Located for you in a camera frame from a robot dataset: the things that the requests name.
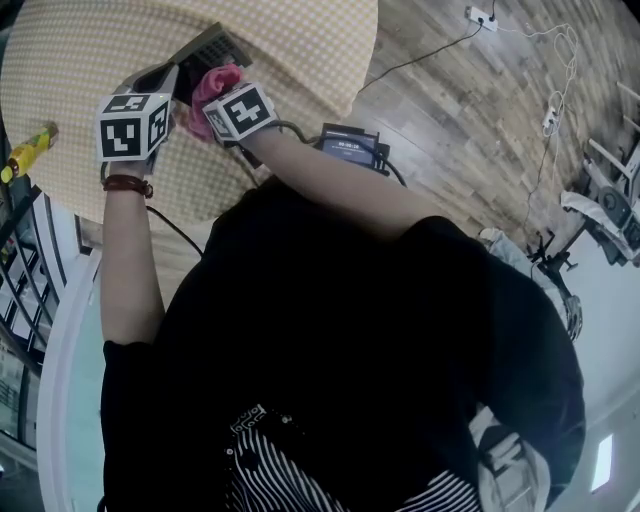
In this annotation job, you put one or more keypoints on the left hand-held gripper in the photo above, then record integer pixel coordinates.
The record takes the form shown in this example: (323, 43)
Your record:
(132, 127)

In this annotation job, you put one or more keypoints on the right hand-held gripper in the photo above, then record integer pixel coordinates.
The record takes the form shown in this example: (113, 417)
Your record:
(242, 112)

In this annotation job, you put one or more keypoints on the pink cloth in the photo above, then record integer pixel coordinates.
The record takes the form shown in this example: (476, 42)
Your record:
(210, 90)

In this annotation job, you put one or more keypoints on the black calculator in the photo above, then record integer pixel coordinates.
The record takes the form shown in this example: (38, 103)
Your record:
(212, 50)

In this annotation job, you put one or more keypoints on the person's left forearm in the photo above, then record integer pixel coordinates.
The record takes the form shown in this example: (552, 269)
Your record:
(130, 260)

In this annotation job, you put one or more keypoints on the person's right forearm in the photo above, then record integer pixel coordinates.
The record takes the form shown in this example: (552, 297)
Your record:
(340, 185)

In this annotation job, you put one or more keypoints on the round table with beige tablecloth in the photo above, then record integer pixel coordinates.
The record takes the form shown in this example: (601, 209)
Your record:
(300, 50)

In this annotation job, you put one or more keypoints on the yellow drink bottle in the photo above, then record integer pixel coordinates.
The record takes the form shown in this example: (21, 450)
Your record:
(27, 152)

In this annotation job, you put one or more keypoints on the small black monitor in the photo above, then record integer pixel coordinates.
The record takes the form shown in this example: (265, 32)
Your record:
(350, 147)

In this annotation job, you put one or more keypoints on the black metal rack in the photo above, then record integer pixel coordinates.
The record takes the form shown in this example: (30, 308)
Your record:
(25, 280)

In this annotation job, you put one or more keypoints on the person's black shirt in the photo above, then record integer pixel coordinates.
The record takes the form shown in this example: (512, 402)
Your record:
(325, 325)

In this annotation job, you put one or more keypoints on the white power strip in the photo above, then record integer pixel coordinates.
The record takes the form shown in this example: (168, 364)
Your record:
(482, 17)

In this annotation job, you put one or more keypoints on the light denim garment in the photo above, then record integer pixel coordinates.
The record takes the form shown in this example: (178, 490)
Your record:
(505, 250)

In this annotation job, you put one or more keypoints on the white charger plug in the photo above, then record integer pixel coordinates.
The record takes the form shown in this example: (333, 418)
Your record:
(550, 119)

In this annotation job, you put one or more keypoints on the person's striped black-white garment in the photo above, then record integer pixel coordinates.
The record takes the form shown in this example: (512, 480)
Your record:
(260, 480)

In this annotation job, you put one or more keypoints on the grey device with round dial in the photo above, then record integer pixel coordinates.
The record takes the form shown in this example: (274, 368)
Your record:
(610, 202)

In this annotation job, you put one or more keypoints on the person's light grey garment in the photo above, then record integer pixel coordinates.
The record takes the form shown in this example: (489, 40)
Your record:
(505, 460)

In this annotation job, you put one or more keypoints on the white wooden frame furniture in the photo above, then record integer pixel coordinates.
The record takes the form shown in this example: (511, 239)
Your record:
(620, 155)

